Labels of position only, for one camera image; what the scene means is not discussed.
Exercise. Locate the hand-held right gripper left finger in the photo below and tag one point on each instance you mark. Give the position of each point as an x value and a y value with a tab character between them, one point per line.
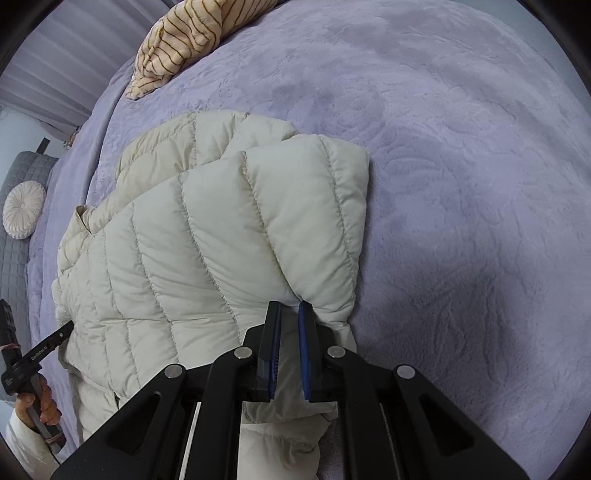
275	355

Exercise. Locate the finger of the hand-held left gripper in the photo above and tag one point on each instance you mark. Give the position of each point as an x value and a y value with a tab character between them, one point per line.
62	333

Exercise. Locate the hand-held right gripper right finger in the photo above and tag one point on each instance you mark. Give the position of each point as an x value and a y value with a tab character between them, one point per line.
304	355

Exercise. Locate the beige quilted puffer jacket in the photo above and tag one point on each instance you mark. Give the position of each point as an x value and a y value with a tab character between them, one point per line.
194	258

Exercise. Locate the person's left forearm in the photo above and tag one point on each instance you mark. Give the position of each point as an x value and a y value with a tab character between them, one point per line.
23	443

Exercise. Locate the person's left hand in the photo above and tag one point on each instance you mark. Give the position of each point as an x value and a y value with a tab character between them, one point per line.
46	406

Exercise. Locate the grey quilted headboard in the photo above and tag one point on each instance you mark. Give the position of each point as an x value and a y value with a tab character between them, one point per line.
18	277

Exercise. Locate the round cream pleated cushion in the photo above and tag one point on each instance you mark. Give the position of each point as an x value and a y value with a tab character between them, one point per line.
24	210

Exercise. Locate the small bedside clutter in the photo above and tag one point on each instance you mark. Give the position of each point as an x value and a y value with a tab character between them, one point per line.
69	137

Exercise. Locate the purple plush blanket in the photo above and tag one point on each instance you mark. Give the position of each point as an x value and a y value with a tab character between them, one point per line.
452	194

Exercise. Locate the pale pleated curtain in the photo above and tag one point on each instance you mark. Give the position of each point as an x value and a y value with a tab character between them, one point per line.
69	55

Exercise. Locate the beige striped garment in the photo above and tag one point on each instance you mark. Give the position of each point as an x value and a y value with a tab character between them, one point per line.
180	46

